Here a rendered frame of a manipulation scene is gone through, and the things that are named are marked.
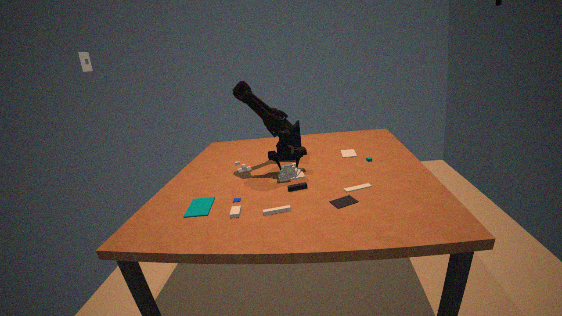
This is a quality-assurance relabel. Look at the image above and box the teal flat rectangular plate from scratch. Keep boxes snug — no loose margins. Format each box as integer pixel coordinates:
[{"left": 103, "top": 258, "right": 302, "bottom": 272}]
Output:
[{"left": 184, "top": 197, "right": 215, "bottom": 218}]

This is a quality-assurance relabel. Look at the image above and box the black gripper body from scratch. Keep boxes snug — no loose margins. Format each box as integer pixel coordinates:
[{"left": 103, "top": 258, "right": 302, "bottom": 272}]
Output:
[{"left": 268, "top": 143, "right": 307, "bottom": 160}]

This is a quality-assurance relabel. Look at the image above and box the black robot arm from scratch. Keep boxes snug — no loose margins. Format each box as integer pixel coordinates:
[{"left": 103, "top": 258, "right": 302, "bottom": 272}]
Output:
[{"left": 233, "top": 81, "right": 298, "bottom": 158}]

